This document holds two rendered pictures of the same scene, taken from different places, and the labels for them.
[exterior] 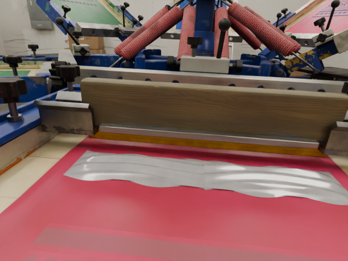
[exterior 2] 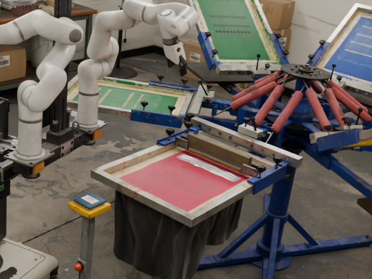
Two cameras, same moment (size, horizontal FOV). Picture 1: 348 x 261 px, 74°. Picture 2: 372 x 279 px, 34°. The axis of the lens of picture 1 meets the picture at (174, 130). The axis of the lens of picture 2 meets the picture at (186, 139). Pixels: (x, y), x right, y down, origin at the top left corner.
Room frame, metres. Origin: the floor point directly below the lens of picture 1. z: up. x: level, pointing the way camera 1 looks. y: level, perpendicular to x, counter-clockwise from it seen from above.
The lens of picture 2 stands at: (-2.21, -1.34, 2.25)
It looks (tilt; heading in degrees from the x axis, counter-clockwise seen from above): 23 degrees down; 30
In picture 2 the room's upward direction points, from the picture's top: 7 degrees clockwise
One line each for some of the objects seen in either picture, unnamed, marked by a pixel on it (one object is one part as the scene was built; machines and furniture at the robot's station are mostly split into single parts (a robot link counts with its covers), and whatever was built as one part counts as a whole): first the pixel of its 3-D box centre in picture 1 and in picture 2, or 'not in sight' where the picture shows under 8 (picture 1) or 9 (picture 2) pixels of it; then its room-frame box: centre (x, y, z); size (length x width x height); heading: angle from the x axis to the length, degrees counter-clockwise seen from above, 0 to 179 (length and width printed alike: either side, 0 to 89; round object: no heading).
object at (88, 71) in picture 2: not in sight; (91, 76); (-0.10, 0.44, 1.37); 0.13 x 0.10 x 0.16; 177
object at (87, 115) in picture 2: not in sight; (84, 107); (-0.11, 0.46, 1.21); 0.16 x 0.13 x 0.15; 99
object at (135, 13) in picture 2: not in sight; (133, 15); (-0.08, 0.24, 1.70); 0.21 x 0.15 x 0.16; 87
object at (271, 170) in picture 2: not in sight; (267, 177); (0.35, -0.33, 0.98); 0.30 x 0.05 x 0.07; 175
